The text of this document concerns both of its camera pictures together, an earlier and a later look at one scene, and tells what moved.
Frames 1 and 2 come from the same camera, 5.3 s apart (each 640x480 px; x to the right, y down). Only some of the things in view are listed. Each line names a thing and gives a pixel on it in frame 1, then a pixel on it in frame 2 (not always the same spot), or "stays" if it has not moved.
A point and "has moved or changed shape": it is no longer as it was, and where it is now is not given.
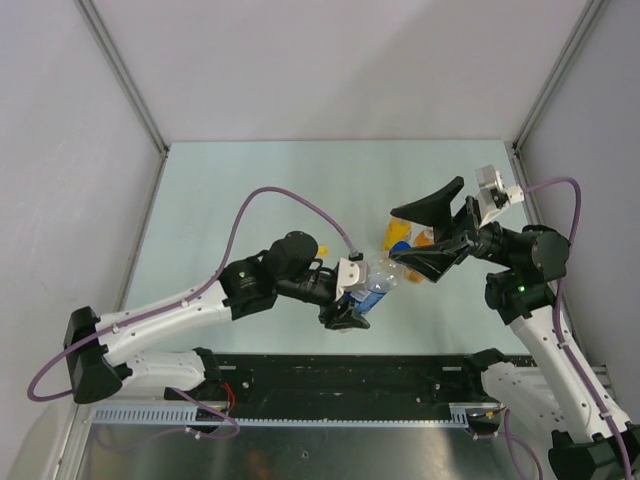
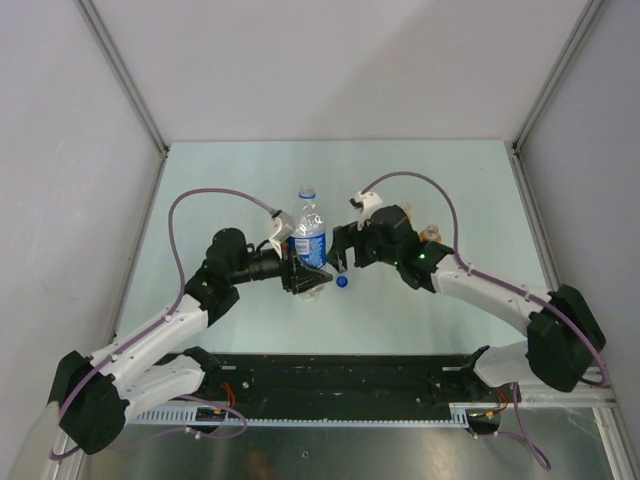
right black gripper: x=456 y=237 to x=346 y=237
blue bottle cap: x=399 y=245 has moved or changed shape
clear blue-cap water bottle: x=383 y=275 to x=308 y=241
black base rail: x=346 y=385 stays
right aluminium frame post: x=587 y=17 stays
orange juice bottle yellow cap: x=423 y=238 stays
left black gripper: x=352 y=318 to x=300 y=278
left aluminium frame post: x=128 y=81 stays
